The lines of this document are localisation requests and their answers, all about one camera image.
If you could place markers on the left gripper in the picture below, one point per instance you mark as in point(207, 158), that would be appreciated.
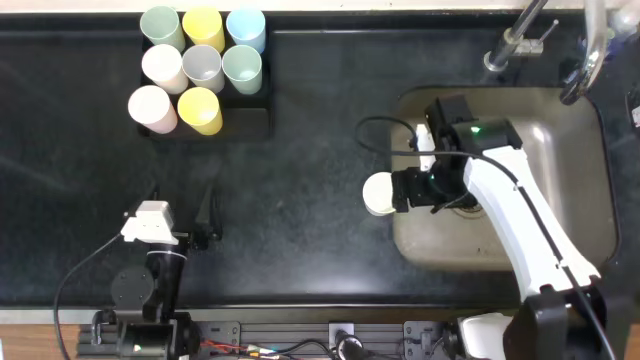
point(192, 241)

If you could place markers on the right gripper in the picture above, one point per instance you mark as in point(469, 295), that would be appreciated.
point(410, 190)

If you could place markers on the white cup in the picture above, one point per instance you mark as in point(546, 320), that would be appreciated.
point(161, 64)
point(377, 194)

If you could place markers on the yellow cup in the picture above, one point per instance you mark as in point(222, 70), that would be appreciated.
point(202, 25)
point(199, 107)

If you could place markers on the pink cup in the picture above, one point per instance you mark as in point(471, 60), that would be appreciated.
point(150, 106)

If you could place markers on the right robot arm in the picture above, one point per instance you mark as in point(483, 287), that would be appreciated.
point(520, 220)

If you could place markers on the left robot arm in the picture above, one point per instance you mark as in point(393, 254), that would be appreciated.
point(165, 275)

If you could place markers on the black tray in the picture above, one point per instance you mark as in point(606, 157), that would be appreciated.
point(245, 117)

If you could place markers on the grey cup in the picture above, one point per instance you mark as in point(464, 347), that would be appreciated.
point(201, 64)

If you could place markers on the green cup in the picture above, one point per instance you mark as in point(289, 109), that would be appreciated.
point(242, 65)
point(160, 25)

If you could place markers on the steel tap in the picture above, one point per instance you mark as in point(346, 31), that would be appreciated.
point(500, 52)

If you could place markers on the steel sink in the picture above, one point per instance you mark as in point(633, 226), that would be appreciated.
point(575, 200)

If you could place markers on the blue cup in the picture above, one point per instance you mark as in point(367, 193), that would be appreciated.
point(245, 27)

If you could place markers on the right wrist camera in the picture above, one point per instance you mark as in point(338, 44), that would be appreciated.
point(425, 145)

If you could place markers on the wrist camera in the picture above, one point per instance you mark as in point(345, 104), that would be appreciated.
point(150, 222)
point(425, 145)

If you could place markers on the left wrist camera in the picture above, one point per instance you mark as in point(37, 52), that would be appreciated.
point(150, 222)

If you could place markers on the mounting rail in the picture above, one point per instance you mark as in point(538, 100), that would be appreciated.
point(280, 334)

